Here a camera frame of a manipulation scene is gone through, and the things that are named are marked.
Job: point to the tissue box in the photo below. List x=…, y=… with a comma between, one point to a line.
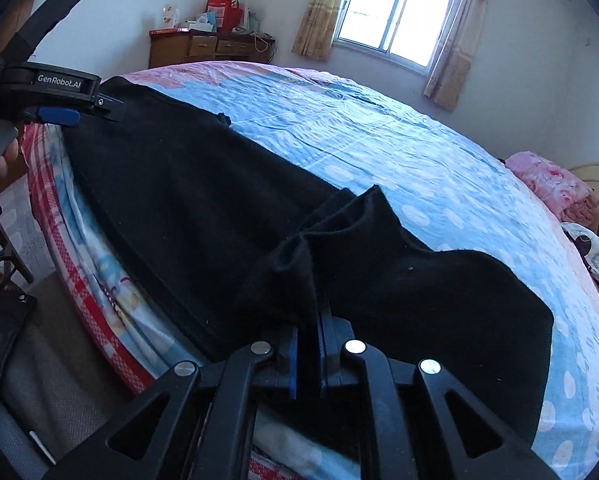
x=205, y=22

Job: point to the beige curtain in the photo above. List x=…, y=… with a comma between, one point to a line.
x=316, y=34
x=454, y=53

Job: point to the left beige curtain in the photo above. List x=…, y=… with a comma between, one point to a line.
x=316, y=34

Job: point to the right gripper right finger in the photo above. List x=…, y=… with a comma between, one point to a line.
x=414, y=421

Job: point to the black pants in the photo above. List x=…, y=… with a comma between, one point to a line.
x=235, y=243

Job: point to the wooden desk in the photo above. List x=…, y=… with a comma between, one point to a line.
x=173, y=46

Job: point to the right beige curtain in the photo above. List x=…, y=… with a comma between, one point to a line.
x=454, y=53

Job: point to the blue pink bed sheet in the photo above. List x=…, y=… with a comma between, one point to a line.
x=446, y=190

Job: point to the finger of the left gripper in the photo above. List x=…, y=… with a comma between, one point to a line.
x=53, y=115

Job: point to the pink floral folded blanket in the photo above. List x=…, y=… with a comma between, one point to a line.
x=568, y=197

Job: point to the window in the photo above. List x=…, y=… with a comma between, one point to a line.
x=405, y=32

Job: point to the red gift bag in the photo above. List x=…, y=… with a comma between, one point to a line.
x=227, y=13

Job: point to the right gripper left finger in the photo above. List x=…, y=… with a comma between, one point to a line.
x=195, y=422

